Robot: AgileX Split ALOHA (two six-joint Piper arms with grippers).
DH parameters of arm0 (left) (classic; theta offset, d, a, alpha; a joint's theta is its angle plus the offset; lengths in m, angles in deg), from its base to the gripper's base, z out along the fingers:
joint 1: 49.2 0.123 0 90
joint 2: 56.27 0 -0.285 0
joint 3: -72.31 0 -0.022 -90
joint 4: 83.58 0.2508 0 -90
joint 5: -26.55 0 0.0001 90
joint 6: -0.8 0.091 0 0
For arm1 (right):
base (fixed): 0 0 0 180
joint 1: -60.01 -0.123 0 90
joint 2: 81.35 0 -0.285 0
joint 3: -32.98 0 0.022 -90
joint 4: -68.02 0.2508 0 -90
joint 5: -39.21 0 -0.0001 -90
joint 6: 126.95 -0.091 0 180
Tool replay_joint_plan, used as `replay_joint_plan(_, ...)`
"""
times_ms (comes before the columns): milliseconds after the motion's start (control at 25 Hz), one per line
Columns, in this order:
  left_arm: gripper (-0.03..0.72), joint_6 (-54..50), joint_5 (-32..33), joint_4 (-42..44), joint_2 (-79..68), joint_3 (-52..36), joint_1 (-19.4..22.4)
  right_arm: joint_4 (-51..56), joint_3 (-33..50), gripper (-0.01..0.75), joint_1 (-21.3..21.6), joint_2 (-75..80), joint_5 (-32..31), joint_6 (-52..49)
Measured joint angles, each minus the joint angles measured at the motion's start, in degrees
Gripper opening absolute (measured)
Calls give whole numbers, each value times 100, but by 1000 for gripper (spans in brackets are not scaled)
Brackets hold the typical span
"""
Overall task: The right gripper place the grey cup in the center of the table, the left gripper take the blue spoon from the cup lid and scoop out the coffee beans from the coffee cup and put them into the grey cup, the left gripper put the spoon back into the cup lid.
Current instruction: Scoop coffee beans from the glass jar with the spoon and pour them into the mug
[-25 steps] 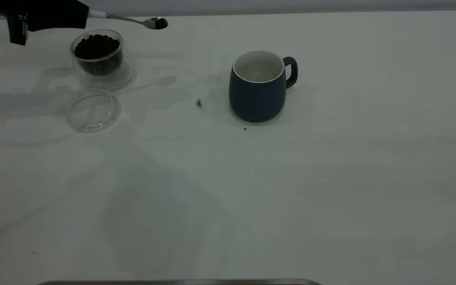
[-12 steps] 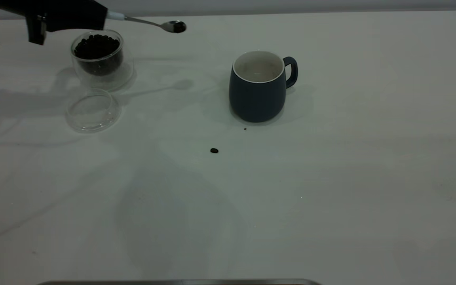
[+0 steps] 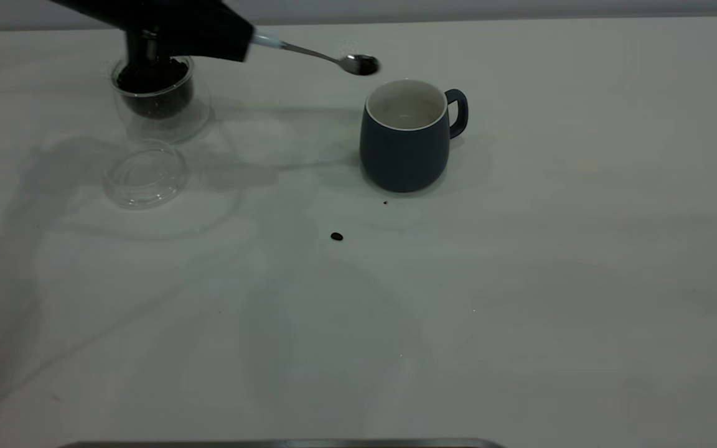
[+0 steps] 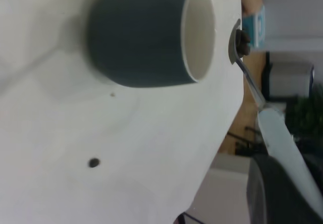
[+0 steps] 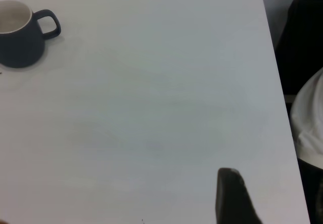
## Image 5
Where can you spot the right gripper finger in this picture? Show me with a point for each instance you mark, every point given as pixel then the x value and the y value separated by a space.
pixel 232 201

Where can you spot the dark grey ceramic mug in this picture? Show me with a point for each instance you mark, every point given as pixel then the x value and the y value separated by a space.
pixel 20 47

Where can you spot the white fabric bundle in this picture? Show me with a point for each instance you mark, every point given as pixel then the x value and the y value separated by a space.
pixel 309 118

